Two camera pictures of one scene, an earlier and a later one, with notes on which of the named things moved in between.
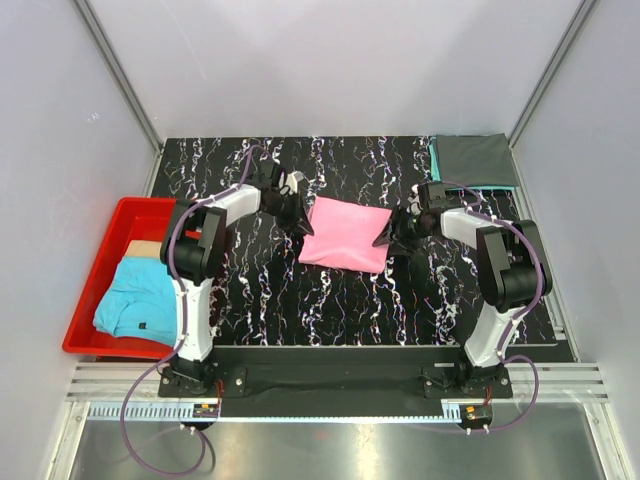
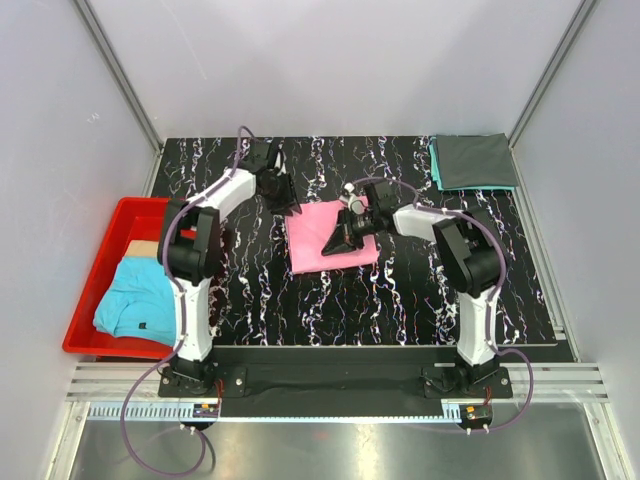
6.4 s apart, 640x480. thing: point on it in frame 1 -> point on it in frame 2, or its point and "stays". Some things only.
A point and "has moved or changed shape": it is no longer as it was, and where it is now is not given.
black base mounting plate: [326, 374] stays
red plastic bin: [134, 219] stays
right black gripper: [403, 246] -> [344, 238]
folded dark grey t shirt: [476, 160] stays
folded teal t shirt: [436, 170] stays
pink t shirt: [344, 234] has moved or changed shape
